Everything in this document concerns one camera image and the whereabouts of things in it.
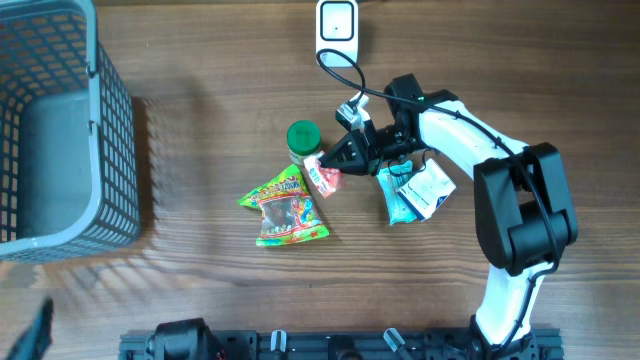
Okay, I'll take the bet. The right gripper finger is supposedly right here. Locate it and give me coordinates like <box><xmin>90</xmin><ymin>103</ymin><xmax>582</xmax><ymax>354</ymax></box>
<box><xmin>325</xmin><ymin>130</ymin><xmax>367</xmax><ymax>160</ymax></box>
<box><xmin>320</xmin><ymin>150</ymin><xmax>372</xmax><ymax>176</ymax></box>

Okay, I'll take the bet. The red pink candy box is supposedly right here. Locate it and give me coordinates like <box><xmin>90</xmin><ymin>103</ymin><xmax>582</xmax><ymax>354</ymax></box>
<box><xmin>303</xmin><ymin>151</ymin><xmax>343</xmax><ymax>198</ymax></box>

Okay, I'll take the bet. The teal tissue pack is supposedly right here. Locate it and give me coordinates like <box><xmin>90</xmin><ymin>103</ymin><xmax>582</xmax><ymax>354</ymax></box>
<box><xmin>376</xmin><ymin>160</ymin><xmax>417</xmax><ymax>226</ymax></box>

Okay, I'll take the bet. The green lid jar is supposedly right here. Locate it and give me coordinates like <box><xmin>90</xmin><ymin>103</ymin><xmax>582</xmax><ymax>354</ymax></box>
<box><xmin>286</xmin><ymin>120</ymin><xmax>322</xmax><ymax>165</ymax></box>

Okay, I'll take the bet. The white blue sachet pack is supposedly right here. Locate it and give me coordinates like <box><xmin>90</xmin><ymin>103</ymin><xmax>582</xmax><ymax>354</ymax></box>
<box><xmin>398</xmin><ymin>159</ymin><xmax>456</xmax><ymax>221</ymax></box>

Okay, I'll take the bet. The Haribo gummy candy bag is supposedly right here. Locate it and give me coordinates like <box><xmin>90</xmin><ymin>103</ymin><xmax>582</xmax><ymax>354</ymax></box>
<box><xmin>237</xmin><ymin>164</ymin><xmax>330</xmax><ymax>247</ymax></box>

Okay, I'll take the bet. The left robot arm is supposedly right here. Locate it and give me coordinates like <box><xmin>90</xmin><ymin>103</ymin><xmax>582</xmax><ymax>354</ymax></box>
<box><xmin>5</xmin><ymin>297</ymin><xmax>226</xmax><ymax>360</ymax></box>

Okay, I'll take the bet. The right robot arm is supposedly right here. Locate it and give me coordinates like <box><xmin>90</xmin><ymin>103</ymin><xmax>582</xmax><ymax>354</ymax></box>
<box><xmin>320</xmin><ymin>74</ymin><xmax>578</xmax><ymax>359</ymax></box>

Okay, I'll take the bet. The white barcode scanner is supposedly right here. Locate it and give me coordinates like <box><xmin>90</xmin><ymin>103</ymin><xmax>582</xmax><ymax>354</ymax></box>
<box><xmin>315</xmin><ymin>0</ymin><xmax>359</xmax><ymax>68</ymax></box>

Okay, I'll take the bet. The grey plastic mesh basket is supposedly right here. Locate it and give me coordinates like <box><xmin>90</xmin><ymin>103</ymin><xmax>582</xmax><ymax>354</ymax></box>
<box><xmin>1</xmin><ymin>0</ymin><xmax>141</xmax><ymax>263</ymax></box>

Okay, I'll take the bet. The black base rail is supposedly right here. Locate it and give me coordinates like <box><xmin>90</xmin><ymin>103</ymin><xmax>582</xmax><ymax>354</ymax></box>
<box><xmin>118</xmin><ymin>328</ymin><xmax>565</xmax><ymax>360</ymax></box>

